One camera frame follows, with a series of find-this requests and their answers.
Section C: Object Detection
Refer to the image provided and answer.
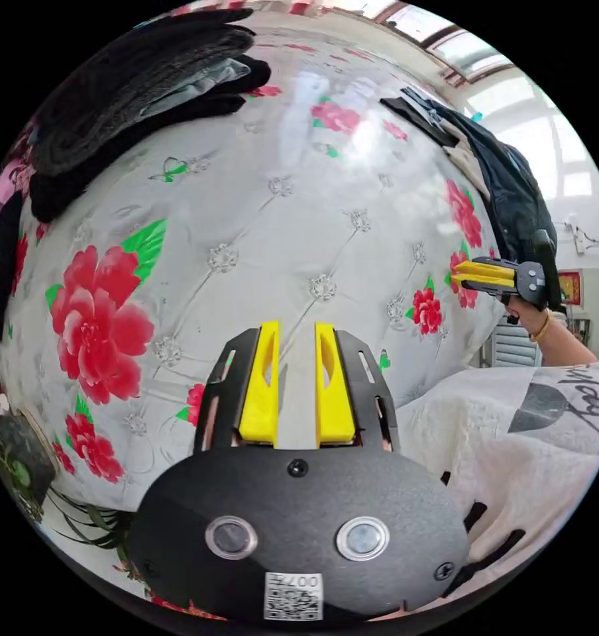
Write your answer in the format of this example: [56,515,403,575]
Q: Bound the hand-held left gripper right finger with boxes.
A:
[314,321,356,447]

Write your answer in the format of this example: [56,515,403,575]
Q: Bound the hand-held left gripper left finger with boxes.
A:
[238,320,281,447]

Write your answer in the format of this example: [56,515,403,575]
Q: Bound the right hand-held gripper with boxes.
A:
[450,256,549,325]

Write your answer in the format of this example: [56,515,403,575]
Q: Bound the person's right forearm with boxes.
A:
[527,310,599,367]

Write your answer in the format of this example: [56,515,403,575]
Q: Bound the dark blue jeans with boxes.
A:
[401,87,559,272]

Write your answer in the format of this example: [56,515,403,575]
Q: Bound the person's right hand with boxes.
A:
[503,297,551,341]

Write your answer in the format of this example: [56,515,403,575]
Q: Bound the white radiator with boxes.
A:
[480,317,543,370]

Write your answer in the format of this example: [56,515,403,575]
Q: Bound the pile of clothes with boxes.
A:
[378,95,492,201]
[27,9,272,225]

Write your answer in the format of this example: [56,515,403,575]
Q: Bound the person's body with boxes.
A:
[392,356,599,600]

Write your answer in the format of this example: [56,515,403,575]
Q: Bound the window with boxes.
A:
[376,0,599,212]

